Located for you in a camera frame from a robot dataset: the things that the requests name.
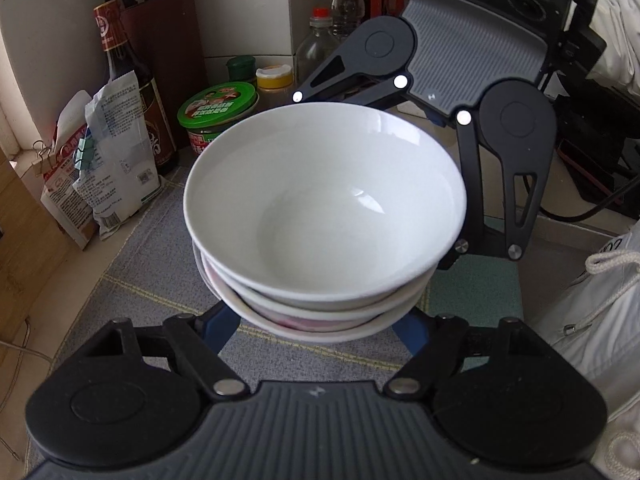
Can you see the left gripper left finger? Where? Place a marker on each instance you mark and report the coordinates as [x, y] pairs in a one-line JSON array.
[[196, 341]]

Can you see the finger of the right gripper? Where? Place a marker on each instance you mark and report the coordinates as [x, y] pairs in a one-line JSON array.
[[380, 95], [476, 237]]

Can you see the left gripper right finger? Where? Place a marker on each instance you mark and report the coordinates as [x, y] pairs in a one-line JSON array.
[[437, 348]]

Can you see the plain white bowl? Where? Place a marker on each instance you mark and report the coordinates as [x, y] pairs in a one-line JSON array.
[[324, 202]]

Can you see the clear bottle red cap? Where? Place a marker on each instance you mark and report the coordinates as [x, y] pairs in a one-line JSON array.
[[317, 45]]

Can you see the clear bottle gold cap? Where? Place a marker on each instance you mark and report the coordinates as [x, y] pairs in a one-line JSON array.
[[346, 15]]

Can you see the yellow lid spice jar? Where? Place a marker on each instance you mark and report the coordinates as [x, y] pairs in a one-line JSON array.
[[275, 85]]

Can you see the green cap small bottle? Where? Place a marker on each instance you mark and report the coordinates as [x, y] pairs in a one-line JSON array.
[[242, 68]]

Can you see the green lid sauce jar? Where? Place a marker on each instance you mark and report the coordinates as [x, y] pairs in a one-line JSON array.
[[214, 110]]

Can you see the white clipped food bag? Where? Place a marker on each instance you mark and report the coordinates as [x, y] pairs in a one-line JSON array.
[[117, 174]]

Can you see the orange white clipped bag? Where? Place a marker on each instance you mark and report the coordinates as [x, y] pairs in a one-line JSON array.
[[56, 167]]

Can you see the bamboo cutting board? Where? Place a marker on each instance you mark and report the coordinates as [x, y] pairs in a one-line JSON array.
[[32, 248]]

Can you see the dark red knife block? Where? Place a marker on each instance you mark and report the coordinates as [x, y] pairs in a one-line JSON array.
[[166, 38]]

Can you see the wire rack stand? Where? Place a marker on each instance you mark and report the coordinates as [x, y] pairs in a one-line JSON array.
[[21, 351]]

